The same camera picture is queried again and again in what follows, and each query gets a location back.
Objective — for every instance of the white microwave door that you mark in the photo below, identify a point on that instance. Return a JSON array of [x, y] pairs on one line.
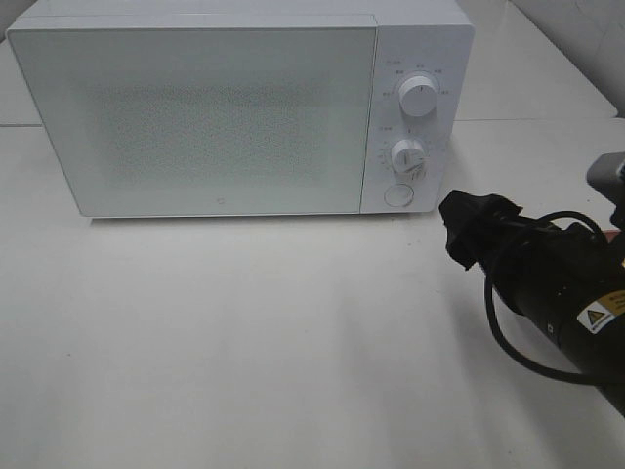
[[151, 123]]

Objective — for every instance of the white microwave oven body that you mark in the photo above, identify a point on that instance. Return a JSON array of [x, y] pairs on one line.
[[412, 37]]

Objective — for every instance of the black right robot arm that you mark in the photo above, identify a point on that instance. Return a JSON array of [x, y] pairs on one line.
[[559, 271]]

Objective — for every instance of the lower white timer knob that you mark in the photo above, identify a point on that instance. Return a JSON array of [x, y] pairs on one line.
[[407, 156]]

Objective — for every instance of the round white door button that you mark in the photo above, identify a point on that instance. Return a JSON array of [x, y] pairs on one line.
[[399, 195]]

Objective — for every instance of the upper white power knob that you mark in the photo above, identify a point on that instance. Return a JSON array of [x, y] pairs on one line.
[[418, 95]]

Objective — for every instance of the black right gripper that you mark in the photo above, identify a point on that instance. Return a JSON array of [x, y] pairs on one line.
[[490, 231]]

